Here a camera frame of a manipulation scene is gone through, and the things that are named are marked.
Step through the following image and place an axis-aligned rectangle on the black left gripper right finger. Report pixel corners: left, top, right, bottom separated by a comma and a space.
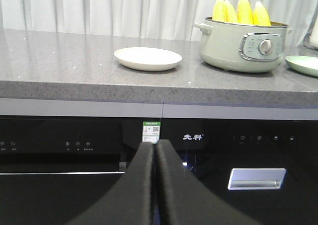
155, 140, 258, 225

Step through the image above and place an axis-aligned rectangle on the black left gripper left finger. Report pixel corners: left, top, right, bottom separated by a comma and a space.
68, 142, 155, 225

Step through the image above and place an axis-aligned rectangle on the yellow corn cob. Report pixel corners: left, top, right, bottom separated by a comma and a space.
212, 0, 226, 22
224, 0, 239, 23
253, 1, 271, 26
237, 0, 253, 25

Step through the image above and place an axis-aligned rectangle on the green white energy label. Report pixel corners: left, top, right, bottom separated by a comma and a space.
142, 122, 161, 144

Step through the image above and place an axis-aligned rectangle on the black built-in dishwasher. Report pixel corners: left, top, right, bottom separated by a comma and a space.
0, 98, 163, 225

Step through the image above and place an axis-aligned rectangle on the black built-in sterilizer cabinet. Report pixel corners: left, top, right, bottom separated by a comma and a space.
156, 104, 318, 225

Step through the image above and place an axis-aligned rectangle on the cream white plate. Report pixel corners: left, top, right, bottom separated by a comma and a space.
114, 47, 182, 72

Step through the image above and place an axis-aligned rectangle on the green electric cooking pot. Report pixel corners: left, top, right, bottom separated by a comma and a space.
194, 17, 292, 73

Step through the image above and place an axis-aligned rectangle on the light green plate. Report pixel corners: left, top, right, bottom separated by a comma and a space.
285, 55, 318, 77

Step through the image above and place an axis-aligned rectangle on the grey white curtain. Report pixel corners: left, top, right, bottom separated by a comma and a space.
0, 0, 318, 46

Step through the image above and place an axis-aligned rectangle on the upper silver drawer handle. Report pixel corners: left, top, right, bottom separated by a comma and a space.
228, 168, 286, 190

